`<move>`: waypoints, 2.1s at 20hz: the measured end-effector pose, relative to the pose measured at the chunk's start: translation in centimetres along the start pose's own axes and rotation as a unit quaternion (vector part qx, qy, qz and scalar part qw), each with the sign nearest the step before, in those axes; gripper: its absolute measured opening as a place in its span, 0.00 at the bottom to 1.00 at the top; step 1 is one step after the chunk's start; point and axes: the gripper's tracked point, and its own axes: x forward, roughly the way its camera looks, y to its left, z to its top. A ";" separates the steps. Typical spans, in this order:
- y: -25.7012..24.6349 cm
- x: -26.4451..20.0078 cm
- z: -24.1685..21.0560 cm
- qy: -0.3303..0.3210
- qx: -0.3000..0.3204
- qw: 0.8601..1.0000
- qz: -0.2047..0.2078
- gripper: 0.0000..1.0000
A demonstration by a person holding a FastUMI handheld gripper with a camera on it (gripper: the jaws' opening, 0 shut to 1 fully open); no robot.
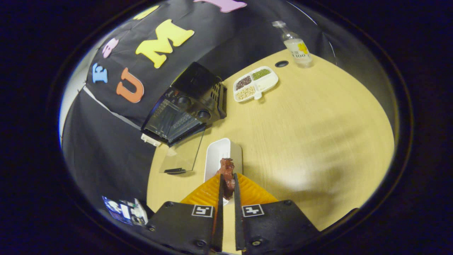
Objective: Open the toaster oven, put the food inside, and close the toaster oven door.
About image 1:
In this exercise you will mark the white divided plate with beans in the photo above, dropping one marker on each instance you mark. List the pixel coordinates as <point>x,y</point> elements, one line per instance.
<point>265,83</point>

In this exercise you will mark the blue white printed object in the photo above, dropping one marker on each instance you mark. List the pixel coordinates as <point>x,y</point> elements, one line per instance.
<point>124,210</point>

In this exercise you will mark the white rectangular dish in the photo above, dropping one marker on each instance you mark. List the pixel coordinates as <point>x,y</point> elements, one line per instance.
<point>216,156</point>

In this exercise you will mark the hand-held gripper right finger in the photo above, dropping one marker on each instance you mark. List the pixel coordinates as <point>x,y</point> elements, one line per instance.
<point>239,226</point>

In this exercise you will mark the clear glass bottle yellow label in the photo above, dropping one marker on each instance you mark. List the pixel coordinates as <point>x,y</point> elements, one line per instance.
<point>299,49</point>

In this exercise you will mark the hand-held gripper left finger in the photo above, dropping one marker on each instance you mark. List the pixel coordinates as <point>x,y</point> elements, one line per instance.
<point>218,230</point>

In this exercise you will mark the brown steak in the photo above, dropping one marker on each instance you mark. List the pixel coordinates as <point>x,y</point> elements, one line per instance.
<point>228,180</point>

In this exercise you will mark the black toaster oven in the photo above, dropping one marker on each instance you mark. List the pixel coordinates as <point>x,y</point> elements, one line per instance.
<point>191,85</point>

